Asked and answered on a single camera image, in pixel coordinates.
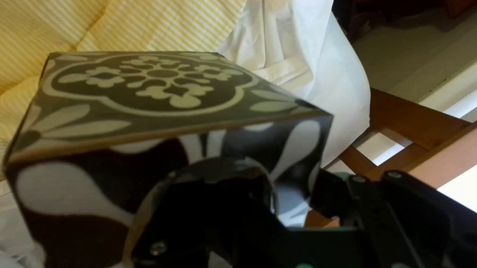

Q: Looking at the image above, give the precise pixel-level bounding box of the white cloth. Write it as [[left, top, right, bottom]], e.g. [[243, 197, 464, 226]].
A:
[[215, 0, 373, 170]]

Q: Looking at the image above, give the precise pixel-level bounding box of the brown wooden bed headrest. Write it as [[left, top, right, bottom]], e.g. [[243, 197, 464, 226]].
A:
[[304, 89, 477, 230]]

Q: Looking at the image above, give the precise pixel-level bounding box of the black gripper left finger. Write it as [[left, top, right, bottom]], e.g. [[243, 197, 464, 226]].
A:
[[130, 166, 289, 268]]

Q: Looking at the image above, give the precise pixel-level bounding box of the black white patterned tissue box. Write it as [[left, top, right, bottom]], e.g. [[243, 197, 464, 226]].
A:
[[1, 50, 334, 268]]

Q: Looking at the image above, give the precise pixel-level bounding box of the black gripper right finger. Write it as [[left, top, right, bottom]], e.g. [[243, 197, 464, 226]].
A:
[[310, 170, 477, 268]]

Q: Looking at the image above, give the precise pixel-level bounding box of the yellow striped blanket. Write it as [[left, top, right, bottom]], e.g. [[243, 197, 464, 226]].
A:
[[0, 0, 250, 147]]

